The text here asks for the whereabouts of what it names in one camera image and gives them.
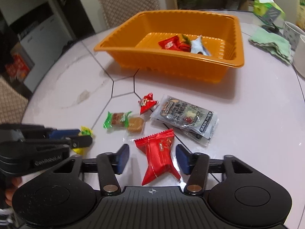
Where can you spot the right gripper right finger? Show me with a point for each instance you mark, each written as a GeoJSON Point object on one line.
{"type": "Point", "coordinates": [196, 166]}

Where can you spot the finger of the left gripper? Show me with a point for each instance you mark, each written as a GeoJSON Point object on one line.
{"type": "Point", "coordinates": [80, 141]}
{"type": "Point", "coordinates": [63, 133]}

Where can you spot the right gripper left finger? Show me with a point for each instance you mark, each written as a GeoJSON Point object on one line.
{"type": "Point", "coordinates": [108, 166]}

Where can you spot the yellow candy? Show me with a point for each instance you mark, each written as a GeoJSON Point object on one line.
{"type": "Point", "coordinates": [83, 131]}

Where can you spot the red pyramid snack packet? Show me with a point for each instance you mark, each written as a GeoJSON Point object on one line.
{"type": "Point", "coordinates": [157, 148]}

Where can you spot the grey clear snack packet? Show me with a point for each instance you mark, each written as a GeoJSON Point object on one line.
{"type": "Point", "coordinates": [194, 121]}

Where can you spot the green candy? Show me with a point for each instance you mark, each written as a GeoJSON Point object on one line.
{"type": "Point", "coordinates": [117, 120]}

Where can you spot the brown clear candy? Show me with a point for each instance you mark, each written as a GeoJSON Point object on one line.
{"type": "Point", "coordinates": [136, 125]}

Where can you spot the small red candy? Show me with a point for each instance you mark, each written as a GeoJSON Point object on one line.
{"type": "Point", "coordinates": [147, 102]}

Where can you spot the green black snack packet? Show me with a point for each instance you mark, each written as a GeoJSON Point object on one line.
{"type": "Point", "coordinates": [185, 45]}

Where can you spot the red patterned snack packet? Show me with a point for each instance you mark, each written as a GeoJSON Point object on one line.
{"type": "Point", "coordinates": [170, 43]}

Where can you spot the left hand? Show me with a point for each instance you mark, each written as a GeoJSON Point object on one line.
{"type": "Point", "coordinates": [15, 182]}

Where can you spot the red gift box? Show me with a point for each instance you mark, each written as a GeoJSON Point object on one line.
{"type": "Point", "coordinates": [18, 70]}

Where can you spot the white cabinet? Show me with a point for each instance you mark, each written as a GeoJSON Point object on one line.
{"type": "Point", "coordinates": [44, 45]}

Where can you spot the orange plastic tray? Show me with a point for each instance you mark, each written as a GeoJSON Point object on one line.
{"type": "Point", "coordinates": [134, 44]}

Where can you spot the green folded cloth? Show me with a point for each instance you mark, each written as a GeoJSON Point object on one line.
{"type": "Point", "coordinates": [276, 45]}

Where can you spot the quilted beige chair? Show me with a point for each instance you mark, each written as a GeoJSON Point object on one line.
{"type": "Point", "coordinates": [128, 3]}

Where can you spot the white cartoon mug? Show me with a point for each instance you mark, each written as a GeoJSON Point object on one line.
{"type": "Point", "coordinates": [299, 56]}

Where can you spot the patterned white mug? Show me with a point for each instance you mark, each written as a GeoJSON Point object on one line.
{"type": "Point", "coordinates": [292, 33]}

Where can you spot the grey phone stand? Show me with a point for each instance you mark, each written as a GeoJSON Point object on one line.
{"type": "Point", "coordinates": [268, 18]}

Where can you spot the green tissue pack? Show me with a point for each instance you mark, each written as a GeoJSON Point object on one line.
{"type": "Point", "coordinates": [260, 7]}

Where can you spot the walnut snack box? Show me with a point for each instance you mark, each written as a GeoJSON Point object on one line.
{"type": "Point", "coordinates": [300, 21]}

